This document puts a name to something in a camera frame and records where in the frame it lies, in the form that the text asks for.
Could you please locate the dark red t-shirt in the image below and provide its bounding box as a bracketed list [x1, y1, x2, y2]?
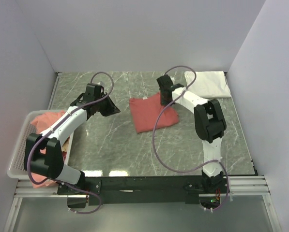
[129, 92, 179, 133]

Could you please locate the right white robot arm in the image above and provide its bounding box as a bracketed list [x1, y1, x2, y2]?
[157, 74, 227, 178]

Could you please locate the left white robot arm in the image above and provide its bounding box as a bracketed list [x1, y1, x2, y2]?
[23, 84, 120, 186]

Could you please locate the folded white t-shirt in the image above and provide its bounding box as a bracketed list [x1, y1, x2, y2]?
[188, 71, 231, 99]

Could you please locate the salmon pink t-shirt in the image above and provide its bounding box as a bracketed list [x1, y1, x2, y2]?
[31, 111, 69, 189]

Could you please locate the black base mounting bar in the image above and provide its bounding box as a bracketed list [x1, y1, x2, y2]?
[57, 175, 231, 209]

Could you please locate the white plastic basket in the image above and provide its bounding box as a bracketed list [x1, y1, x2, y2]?
[7, 107, 81, 184]

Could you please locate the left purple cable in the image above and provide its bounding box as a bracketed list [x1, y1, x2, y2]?
[28, 71, 115, 215]

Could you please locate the aluminium frame rail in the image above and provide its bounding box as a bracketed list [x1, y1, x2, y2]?
[14, 176, 271, 198]

